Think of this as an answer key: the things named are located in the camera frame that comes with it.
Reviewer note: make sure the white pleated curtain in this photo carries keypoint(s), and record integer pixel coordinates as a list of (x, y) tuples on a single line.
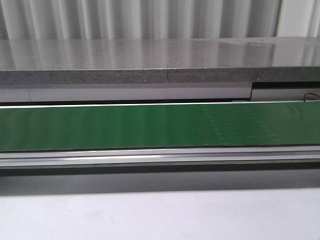
[(157, 19)]

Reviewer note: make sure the grey stone slab shelf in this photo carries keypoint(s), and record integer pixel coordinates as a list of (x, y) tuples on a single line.
[(164, 61)]

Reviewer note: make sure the green conveyor belt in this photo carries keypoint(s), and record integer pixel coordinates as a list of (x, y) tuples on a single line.
[(56, 128)]

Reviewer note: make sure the aluminium conveyor front rail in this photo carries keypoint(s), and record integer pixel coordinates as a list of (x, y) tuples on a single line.
[(164, 159)]

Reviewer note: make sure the white panel under slab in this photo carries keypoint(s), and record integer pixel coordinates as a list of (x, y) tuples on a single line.
[(216, 91)]

